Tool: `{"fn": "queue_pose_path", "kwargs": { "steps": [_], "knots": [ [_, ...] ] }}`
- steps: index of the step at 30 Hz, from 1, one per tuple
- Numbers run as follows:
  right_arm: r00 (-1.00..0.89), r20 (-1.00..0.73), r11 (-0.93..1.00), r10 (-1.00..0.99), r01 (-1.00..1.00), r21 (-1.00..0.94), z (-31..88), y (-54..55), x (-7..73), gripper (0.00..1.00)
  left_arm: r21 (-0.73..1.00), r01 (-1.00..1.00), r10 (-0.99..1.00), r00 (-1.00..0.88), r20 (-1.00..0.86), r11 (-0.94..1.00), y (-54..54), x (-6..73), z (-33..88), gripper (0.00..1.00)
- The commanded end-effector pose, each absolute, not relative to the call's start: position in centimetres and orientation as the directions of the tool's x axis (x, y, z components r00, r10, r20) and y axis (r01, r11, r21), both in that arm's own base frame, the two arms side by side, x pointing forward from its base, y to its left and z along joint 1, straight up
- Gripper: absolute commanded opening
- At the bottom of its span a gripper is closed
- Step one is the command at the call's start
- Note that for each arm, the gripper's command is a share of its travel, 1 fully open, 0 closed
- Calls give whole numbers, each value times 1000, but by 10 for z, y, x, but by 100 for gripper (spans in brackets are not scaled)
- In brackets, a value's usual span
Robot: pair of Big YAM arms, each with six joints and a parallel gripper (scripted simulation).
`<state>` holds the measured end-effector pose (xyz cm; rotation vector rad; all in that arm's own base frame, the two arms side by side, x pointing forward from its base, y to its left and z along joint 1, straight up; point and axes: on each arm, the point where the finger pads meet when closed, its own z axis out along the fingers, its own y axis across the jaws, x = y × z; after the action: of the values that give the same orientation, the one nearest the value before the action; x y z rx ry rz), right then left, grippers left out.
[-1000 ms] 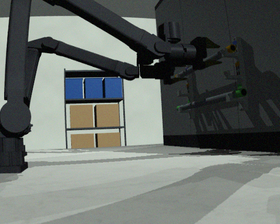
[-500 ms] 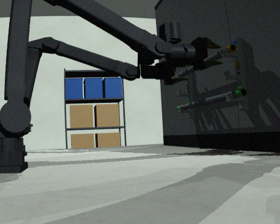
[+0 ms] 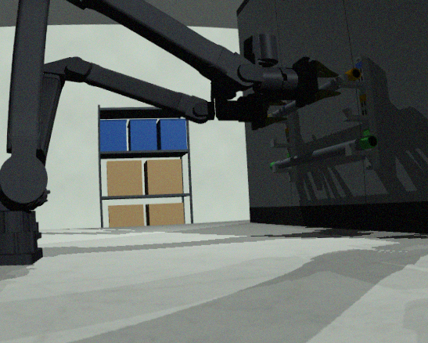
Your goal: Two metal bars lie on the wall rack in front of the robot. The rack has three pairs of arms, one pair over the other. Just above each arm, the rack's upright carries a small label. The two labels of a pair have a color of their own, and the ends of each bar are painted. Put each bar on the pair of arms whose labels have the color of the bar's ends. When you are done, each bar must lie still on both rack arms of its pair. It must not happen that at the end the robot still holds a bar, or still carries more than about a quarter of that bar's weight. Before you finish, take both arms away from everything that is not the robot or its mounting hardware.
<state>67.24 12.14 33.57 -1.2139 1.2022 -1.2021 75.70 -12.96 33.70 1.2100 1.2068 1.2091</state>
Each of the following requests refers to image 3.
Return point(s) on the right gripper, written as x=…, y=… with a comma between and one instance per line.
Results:
x=304, y=81

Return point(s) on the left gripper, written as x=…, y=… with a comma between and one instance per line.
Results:
x=264, y=119

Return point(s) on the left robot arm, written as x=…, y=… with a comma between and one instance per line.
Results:
x=177, y=103

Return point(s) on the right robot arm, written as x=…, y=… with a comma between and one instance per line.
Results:
x=23, y=178

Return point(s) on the black wall panel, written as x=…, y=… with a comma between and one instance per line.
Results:
x=339, y=192

